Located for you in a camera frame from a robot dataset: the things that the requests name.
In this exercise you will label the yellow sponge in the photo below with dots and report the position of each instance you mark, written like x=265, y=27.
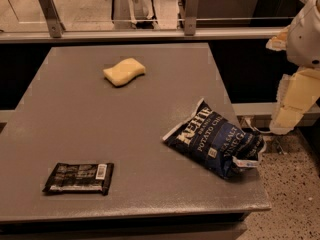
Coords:
x=123, y=72

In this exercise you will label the black snack bar wrapper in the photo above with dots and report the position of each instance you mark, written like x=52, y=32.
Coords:
x=80, y=178

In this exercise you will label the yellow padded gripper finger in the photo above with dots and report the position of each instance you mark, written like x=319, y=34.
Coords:
x=278, y=42
x=296, y=94

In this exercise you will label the metal railing bracket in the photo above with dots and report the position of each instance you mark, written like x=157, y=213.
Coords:
x=191, y=9
x=53, y=21

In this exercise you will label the blue Kettle chip bag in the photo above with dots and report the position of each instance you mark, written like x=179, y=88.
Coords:
x=211, y=140

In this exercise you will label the right metal railing bracket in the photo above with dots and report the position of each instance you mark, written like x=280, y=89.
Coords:
x=191, y=9

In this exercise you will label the glass railing panel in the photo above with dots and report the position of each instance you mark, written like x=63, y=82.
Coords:
x=105, y=15

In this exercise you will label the left metal railing bracket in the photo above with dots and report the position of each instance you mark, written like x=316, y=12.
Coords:
x=53, y=21

